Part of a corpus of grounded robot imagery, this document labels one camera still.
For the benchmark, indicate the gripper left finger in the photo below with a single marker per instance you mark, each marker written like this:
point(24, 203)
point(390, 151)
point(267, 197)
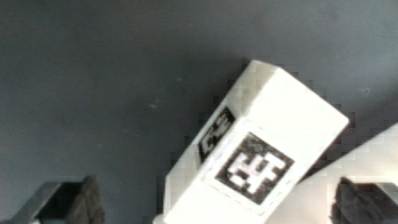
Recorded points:
point(63, 204)

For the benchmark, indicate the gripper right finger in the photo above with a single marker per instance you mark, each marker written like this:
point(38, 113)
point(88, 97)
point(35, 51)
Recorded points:
point(365, 203)

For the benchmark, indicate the white table leg with tag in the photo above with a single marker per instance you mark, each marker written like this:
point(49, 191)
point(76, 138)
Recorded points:
point(259, 145)

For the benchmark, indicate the white front fence bar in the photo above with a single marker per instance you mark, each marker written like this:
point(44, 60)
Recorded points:
point(369, 165)

